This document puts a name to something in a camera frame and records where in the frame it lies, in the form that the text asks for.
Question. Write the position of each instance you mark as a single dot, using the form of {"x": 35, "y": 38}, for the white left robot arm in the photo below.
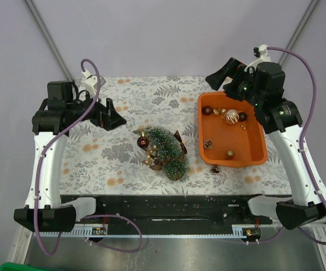
{"x": 43, "y": 210}

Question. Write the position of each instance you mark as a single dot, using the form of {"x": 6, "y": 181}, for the small green christmas tree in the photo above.
{"x": 168, "y": 147}

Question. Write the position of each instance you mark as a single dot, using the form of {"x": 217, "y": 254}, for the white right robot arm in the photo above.
{"x": 262, "y": 86}

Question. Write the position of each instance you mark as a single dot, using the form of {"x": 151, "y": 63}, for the white slotted cable duct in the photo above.
{"x": 156, "y": 230}

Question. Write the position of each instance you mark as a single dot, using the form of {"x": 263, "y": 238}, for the gold berry ribbon sprig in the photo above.
{"x": 153, "y": 160}

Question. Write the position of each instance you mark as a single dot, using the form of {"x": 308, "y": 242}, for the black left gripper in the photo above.
{"x": 107, "y": 117}

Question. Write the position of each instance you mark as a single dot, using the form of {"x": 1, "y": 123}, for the dark red small ball ornament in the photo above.
{"x": 143, "y": 142}

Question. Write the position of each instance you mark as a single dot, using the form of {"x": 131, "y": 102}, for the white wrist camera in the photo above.
{"x": 91, "y": 83}
{"x": 261, "y": 54}

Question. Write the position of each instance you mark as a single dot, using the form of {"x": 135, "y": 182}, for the dark brown ball ornament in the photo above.
{"x": 207, "y": 110}

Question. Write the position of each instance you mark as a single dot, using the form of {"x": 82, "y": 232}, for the brown ribbon bow ornament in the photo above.
{"x": 182, "y": 145}

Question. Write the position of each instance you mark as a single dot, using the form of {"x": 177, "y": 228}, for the orange plastic bin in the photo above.
{"x": 246, "y": 139}

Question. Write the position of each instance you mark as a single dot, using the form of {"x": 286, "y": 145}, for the small pine cone ornament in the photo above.
{"x": 215, "y": 170}

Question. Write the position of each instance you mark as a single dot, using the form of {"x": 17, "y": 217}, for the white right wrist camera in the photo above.
{"x": 261, "y": 54}

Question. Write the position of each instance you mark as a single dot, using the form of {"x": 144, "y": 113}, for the silver gold striped ball ornament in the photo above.
{"x": 231, "y": 117}

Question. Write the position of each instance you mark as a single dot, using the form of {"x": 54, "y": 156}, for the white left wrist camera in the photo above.
{"x": 91, "y": 83}

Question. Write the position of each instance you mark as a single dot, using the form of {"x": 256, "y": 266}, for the green plastic object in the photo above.
{"x": 18, "y": 267}

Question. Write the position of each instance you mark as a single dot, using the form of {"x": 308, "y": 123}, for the frosted pine cone ornament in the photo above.
{"x": 207, "y": 144}

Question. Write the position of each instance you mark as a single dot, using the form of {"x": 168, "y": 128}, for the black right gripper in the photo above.
{"x": 216, "y": 79}

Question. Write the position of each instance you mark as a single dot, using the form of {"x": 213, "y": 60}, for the floral patterned table mat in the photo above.
{"x": 99, "y": 162}

